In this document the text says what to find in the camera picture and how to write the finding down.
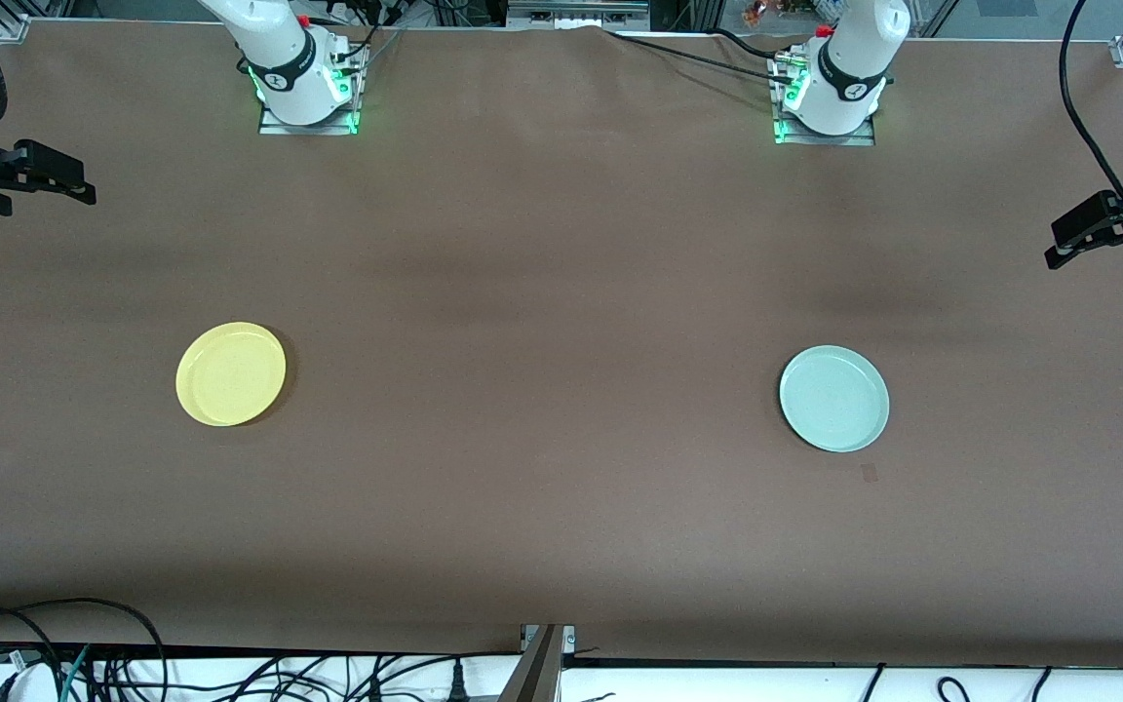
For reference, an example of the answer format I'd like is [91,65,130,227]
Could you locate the yellow round plate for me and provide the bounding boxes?
[175,322,287,428]

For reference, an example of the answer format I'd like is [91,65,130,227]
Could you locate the pale green round plate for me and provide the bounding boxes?
[779,345,891,454]

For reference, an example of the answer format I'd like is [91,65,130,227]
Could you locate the brown table cover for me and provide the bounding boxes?
[0,19,1123,671]

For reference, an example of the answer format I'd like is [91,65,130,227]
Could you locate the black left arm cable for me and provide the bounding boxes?
[1058,0,1123,203]

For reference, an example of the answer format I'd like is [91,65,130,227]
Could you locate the short black table cable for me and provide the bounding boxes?
[708,27,789,59]

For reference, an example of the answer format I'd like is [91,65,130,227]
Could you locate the long black table cable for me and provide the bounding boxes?
[605,29,798,87]

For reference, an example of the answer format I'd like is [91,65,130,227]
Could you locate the black curved cable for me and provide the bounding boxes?
[0,606,65,702]

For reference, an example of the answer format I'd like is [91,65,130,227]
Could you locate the large black looped cable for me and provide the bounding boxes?
[0,598,169,702]

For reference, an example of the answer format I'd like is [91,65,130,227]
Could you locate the green cable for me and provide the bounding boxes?
[58,644,93,702]

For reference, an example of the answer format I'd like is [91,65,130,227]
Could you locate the aluminium rail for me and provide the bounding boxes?
[507,0,651,31]

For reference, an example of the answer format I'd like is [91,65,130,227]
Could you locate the aluminium frame post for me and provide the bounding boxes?
[498,624,577,702]

